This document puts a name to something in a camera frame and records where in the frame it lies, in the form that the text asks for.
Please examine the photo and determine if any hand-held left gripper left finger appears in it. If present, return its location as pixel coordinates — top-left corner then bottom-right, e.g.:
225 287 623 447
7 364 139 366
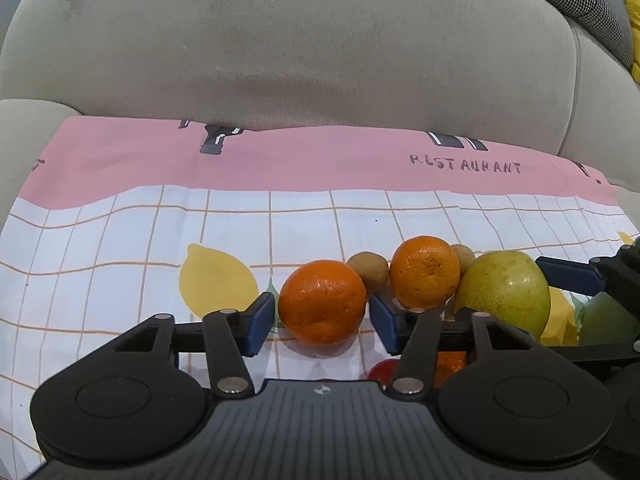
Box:
107 291 277 395

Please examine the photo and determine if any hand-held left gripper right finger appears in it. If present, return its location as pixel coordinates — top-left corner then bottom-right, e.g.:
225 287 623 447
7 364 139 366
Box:
369 292 543 395

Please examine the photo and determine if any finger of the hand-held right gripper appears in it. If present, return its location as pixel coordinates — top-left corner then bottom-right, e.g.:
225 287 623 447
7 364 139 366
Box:
536 239 640 319
542 337 640 377

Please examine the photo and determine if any small red fruit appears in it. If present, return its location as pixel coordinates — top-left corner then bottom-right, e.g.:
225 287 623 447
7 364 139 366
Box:
366 358 401 383

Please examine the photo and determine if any small brown round fruit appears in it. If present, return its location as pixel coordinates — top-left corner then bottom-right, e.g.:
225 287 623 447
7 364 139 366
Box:
450 243 477 276
346 251 390 292

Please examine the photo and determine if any orange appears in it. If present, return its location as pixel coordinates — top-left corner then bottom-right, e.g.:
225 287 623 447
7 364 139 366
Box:
389 235 461 310
277 259 368 347
434 351 471 390

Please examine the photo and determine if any pink checkered printed cloth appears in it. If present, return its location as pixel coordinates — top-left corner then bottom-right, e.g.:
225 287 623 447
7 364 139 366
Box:
0 115 640 480

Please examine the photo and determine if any yellow cushion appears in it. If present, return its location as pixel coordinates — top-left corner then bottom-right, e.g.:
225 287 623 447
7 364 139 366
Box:
620 0 640 83

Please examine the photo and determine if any grey patterned cushion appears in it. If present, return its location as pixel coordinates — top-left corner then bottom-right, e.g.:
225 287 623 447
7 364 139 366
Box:
480 0 636 68

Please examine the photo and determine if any beige sofa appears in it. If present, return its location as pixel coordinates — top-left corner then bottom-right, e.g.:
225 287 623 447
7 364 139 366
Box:
0 0 640 281

